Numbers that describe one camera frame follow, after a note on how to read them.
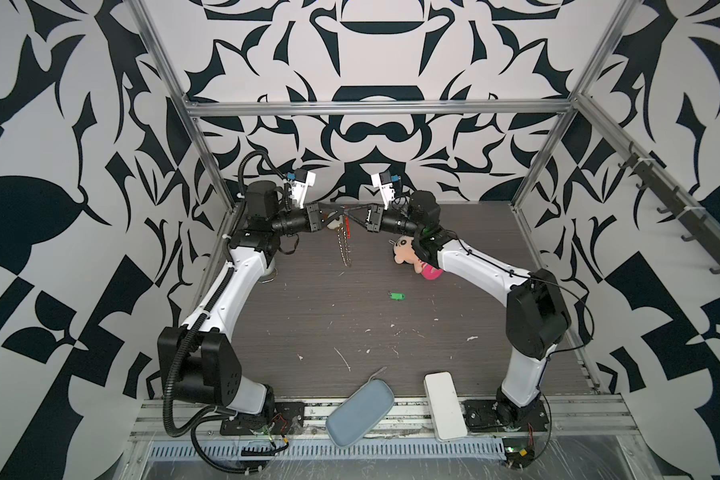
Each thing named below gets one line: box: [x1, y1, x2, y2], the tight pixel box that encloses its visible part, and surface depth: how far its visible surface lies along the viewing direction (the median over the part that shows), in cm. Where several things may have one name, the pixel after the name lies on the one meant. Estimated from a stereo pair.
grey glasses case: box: [326, 366, 395, 448], surface depth 74 cm
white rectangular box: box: [424, 371, 468, 441], surface depth 74 cm
